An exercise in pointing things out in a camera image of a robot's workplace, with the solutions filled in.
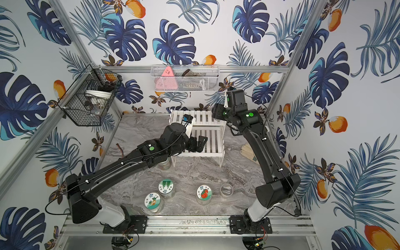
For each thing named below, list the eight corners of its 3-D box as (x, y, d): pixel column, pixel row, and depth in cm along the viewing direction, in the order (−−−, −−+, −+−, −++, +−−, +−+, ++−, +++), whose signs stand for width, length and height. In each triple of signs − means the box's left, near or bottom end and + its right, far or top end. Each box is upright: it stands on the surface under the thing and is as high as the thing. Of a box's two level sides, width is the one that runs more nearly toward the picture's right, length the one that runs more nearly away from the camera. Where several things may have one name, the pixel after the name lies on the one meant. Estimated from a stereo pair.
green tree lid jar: (160, 199, 84) (157, 194, 77) (162, 185, 89) (159, 178, 82) (174, 199, 84) (172, 194, 77) (175, 185, 89) (173, 178, 82)
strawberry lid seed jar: (196, 205, 82) (196, 200, 76) (197, 190, 87) (196, 184, 80) (211, 205, 82) (212, 200, 76) (211, 190, 87) (211, 184, 80)
